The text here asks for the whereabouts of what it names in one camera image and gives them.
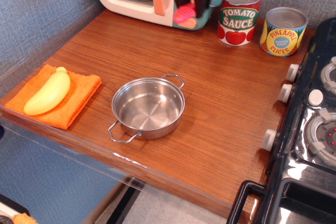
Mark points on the red handled metal spoon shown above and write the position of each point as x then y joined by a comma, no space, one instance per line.
184,12

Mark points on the tomato sauce can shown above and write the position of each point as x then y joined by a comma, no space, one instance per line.
237,21

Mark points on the pineapple slices can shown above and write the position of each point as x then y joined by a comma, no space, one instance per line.
283,31

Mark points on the stainless steel pot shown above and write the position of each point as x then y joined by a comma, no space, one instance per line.
147,108

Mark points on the white stove knob back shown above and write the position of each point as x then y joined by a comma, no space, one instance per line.
292,72

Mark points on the white stove knob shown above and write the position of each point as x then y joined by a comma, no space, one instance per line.
285,93
292,72
269,139

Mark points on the white stove knob middle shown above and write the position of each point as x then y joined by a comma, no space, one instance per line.
285,93

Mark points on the white stove knob front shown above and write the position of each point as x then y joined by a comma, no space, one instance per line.
269,139

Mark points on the orange folded cloth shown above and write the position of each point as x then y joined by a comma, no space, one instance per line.
62,116

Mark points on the yellow toy banana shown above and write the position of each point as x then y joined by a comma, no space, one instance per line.
50,94

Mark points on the black toy stove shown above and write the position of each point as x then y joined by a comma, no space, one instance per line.
300,175

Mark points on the orange object bottom corner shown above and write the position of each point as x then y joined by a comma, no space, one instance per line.
23,219

